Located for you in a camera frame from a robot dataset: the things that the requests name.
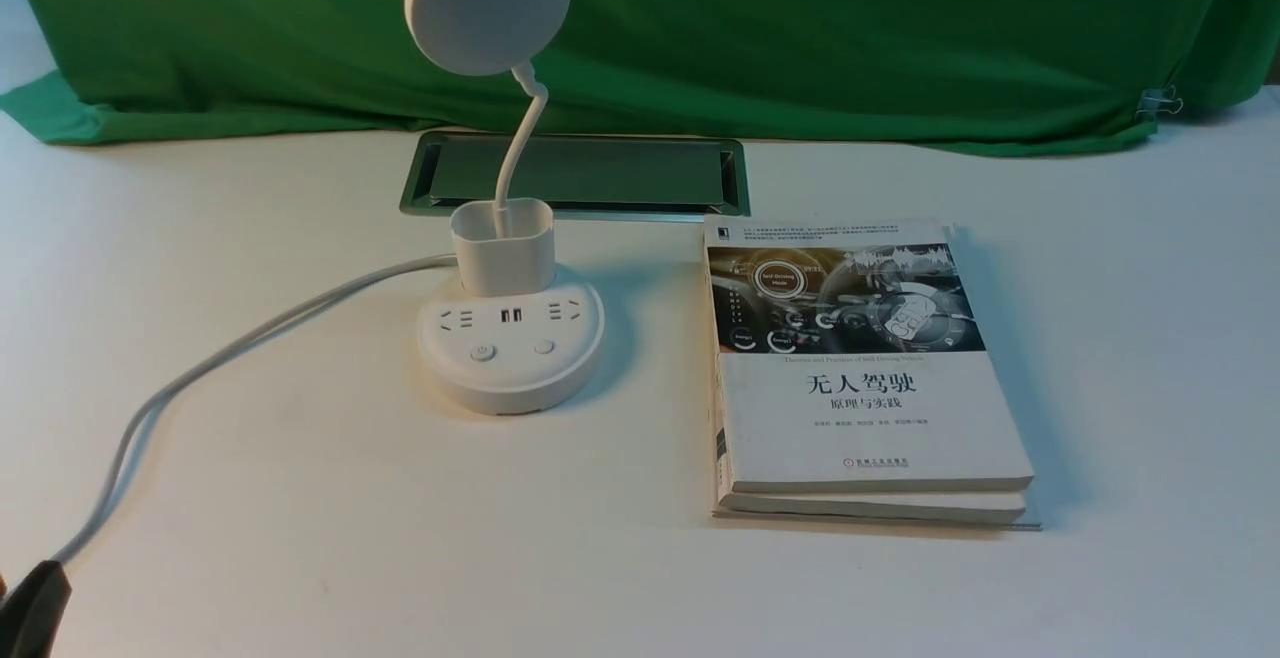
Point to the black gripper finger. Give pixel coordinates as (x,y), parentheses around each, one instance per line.
(32,612)

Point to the white desk lamp with base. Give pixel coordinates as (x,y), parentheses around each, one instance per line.
(514,333)

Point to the white book with car cover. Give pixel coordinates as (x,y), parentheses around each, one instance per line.
(852,381)

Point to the green backdrop cloth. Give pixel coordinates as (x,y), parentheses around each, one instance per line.
(1006,78)

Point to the silver binder clip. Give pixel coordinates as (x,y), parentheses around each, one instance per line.
(1157,102)

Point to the metal desk cable tray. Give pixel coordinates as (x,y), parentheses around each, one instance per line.
(672,179)

